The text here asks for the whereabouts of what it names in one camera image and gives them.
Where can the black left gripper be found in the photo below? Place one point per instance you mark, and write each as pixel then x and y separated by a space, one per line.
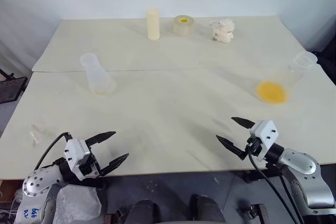
pixel 90 170

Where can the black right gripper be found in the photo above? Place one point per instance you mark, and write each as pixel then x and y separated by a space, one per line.
pixel 254 146

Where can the clear flask with orange liquid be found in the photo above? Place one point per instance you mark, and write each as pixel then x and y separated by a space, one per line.
pixel 273 93

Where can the crumpled grey plastic wrap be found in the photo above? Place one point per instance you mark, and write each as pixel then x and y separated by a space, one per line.
pixel 77 204

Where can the dark rounded shape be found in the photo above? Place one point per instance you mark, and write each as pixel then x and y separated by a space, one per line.
pixel 207 209
pixel 143 212

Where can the black mesh basket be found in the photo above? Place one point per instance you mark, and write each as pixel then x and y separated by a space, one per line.
pixel 11 89

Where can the clear tape roll yellow core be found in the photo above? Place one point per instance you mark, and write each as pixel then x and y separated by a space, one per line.
pixel 183 26

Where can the cream cylindrical container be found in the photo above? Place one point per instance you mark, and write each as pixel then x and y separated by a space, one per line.
pixel 153 24

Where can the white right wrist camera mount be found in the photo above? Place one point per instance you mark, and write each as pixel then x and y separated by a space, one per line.
pixel 265 134

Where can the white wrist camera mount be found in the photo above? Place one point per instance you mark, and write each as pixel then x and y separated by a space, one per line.
pixel 76 150
pixel 265 134

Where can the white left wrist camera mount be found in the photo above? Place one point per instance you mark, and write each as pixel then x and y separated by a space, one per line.
pixel 76 150

